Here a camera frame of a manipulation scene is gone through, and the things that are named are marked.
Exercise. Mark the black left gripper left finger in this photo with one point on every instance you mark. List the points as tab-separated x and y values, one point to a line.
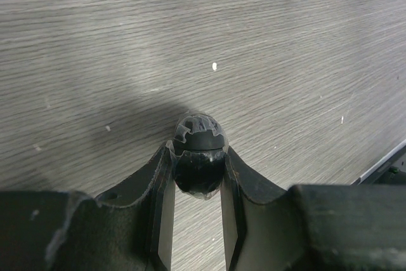
127	227

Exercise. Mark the black plastic-wrapped earbud case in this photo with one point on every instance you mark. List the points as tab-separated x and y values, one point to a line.
198	151

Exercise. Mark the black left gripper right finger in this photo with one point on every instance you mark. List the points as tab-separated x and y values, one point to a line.
360	226

